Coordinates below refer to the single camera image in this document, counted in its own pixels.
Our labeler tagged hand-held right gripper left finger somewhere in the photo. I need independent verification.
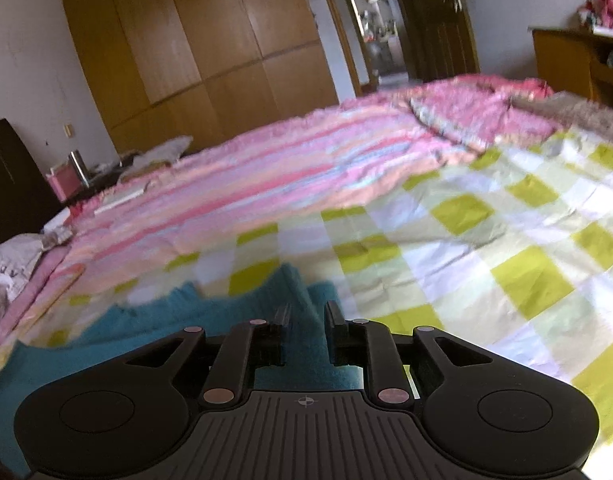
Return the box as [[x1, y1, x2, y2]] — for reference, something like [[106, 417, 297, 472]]
[[124, 304, 292, 408]]

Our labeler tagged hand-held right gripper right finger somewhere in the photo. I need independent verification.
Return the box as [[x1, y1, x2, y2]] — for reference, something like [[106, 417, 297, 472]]
[[325, 301, 492, 408]]

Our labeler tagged green white checked bed sheet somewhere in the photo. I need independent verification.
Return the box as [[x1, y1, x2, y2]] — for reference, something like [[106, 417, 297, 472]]
[[16, 132, 613, 476]]

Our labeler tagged pink striped blanket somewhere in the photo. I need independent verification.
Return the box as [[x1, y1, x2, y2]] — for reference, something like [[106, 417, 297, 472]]
[[0, 75, 557, 356]]

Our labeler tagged grey pillow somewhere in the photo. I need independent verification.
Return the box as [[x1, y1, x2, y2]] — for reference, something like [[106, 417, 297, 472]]
[[121, 135, 194, 171]]

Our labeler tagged pink box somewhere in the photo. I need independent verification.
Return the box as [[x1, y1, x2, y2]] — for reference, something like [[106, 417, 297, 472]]
[[45, 170, 80, 203]]

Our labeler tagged white printed pillow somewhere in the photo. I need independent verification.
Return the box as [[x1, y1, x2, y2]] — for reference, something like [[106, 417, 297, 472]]
[[0, 232, 44, 301]]

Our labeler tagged wooden wardrobe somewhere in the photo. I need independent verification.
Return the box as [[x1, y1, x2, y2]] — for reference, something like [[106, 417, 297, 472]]
[[54, 0, 340, 156]]

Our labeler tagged dark wooden door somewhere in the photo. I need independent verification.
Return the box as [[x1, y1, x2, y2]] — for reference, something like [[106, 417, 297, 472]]
[[401, 0, 482, 83]]

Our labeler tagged brown fuzzy blanket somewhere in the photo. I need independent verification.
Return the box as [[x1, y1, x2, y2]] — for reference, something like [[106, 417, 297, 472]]
[[511, 91, 613, 148]]

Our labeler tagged wooden desk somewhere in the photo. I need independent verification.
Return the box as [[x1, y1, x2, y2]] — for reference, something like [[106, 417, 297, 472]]
[[529, 27, 613, 106]]

